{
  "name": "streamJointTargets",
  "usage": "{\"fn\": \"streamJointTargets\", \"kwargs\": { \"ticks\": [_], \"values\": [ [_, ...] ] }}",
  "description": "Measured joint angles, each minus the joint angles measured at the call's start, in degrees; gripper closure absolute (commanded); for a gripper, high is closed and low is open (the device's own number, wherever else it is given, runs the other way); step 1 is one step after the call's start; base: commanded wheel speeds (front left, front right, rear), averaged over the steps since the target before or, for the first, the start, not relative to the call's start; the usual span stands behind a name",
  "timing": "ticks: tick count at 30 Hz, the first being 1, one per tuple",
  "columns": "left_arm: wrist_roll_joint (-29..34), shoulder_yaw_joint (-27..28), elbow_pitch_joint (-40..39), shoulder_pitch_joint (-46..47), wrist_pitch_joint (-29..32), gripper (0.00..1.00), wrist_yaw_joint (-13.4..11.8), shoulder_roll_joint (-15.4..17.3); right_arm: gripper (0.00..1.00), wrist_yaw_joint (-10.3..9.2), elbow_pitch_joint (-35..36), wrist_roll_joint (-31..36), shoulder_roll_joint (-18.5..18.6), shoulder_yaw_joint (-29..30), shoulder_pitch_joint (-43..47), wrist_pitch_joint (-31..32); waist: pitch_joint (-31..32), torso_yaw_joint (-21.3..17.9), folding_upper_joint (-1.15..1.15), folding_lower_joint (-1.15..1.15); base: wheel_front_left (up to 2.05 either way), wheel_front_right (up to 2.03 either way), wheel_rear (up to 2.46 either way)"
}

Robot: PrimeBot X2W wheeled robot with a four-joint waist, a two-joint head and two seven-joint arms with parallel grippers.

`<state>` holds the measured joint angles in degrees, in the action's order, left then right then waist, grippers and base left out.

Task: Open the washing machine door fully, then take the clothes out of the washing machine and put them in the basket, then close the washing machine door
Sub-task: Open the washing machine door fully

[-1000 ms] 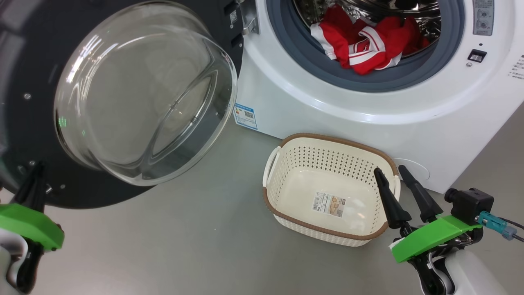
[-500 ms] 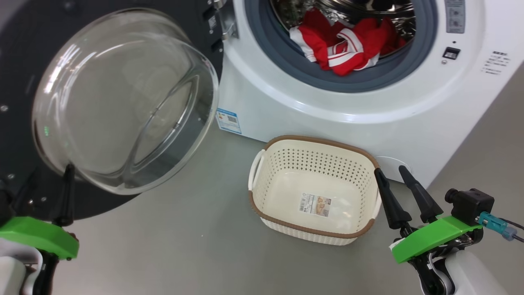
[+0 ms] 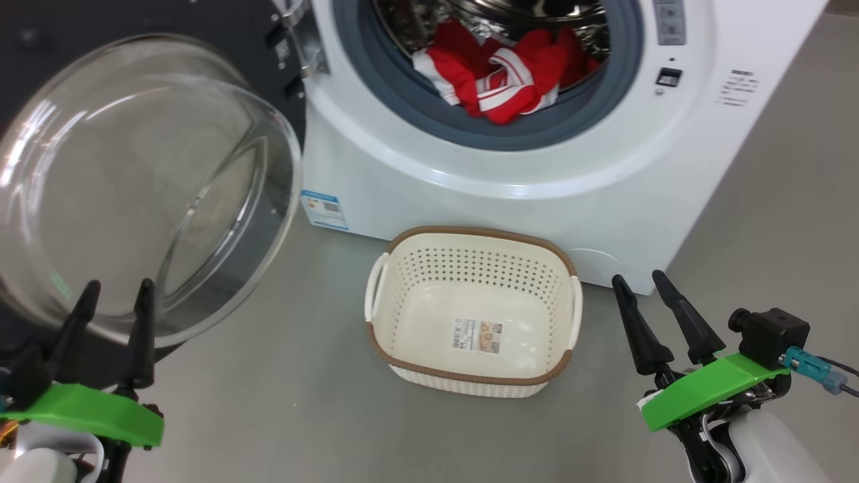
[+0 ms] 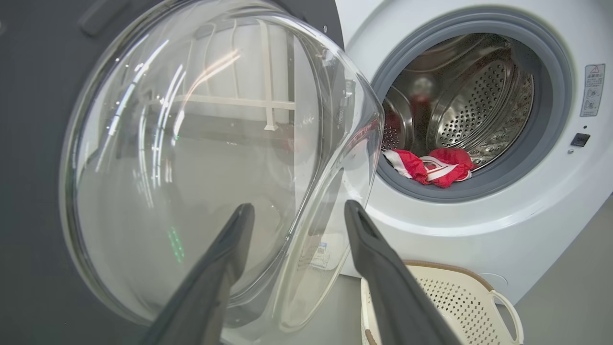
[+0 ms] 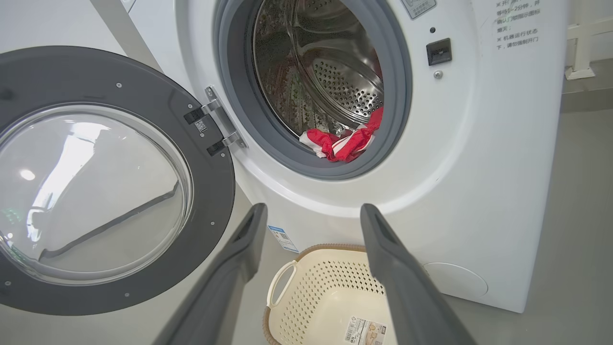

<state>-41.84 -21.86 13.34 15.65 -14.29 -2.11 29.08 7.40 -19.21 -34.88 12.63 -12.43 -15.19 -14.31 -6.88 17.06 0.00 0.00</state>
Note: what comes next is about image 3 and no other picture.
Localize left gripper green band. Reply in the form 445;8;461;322
0;278;165;483

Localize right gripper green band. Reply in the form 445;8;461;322
611;270;794;483

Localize black-rimmed glass washer door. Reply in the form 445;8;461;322
0;0;309;390

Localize red and white garment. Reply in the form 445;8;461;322
412;18;601;125

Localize basket product label sticker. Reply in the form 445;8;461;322
451;317;503;354

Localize white front-load washing machine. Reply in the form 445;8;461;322
268;0;829;296

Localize cream laundry basket brown rim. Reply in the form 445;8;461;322
364;226;583;399

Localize silver door hinge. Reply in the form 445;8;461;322
272;0;330;78

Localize blue energy label sticker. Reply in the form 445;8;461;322
300;190;350;231

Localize grey warning label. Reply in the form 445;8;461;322
652;0;687;46

